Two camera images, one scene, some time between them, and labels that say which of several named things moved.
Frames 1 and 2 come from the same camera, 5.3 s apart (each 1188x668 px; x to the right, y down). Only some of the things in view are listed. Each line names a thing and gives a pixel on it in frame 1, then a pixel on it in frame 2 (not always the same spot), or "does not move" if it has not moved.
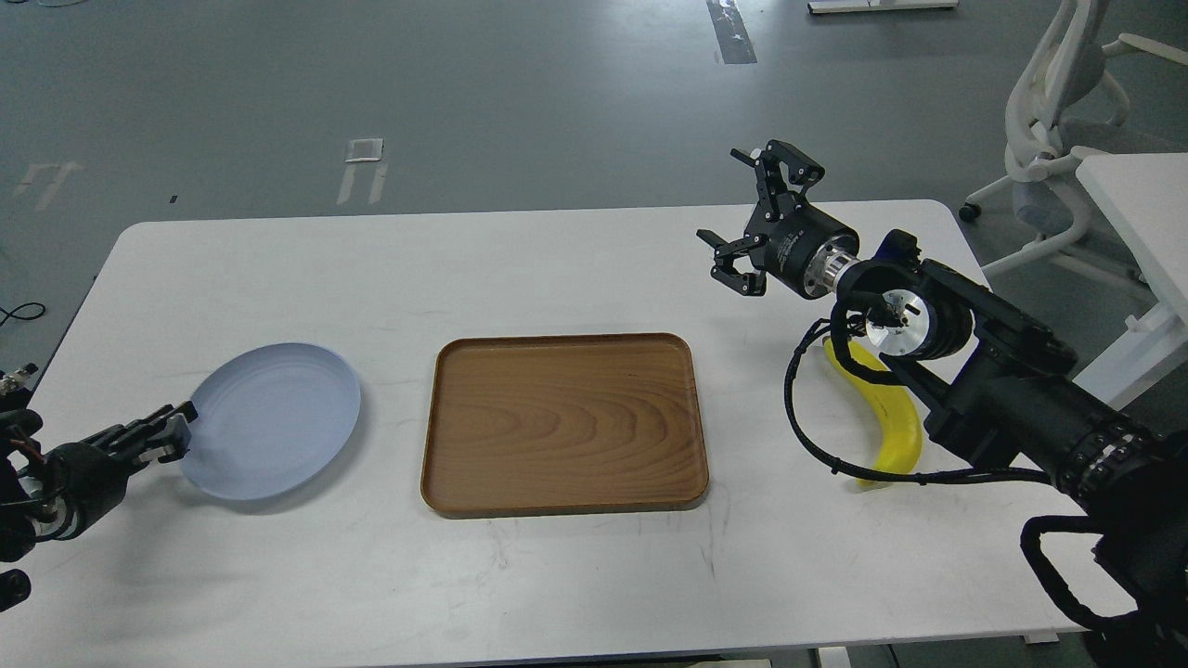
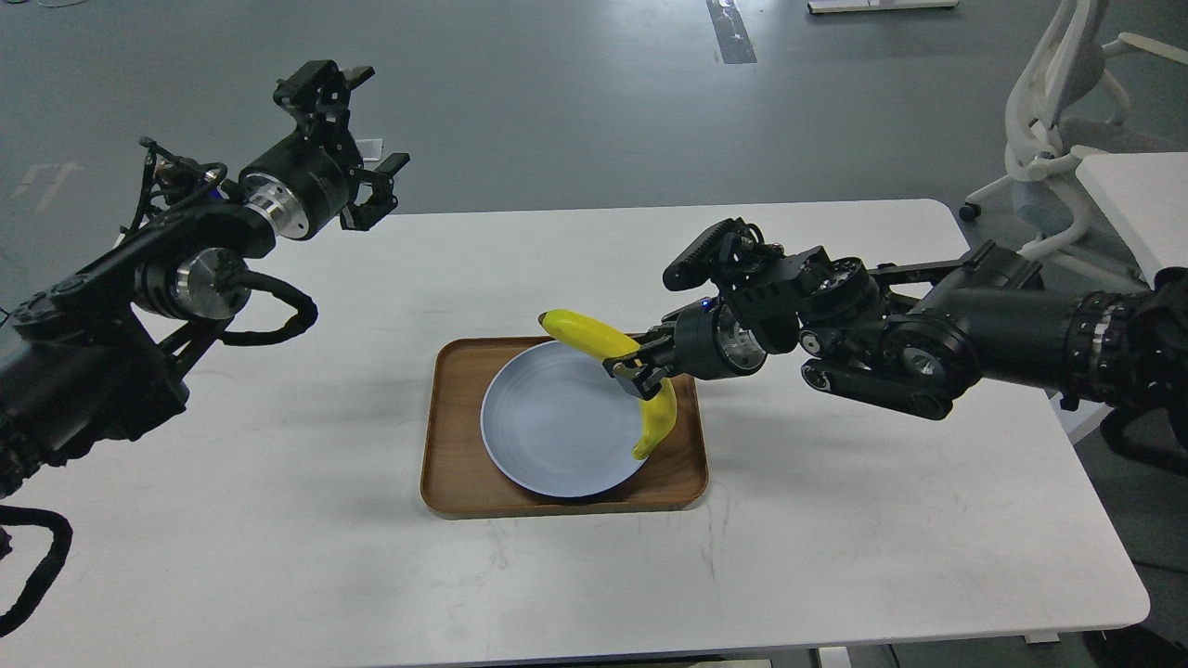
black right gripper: [806, 249] to [708, 344]
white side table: [1144, 200] does not move
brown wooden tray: [562, 423] does not move
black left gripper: [83, 478] to [305, 183]
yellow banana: [897, 406] to [611, 343]
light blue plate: [271, 421] to [554, 421]
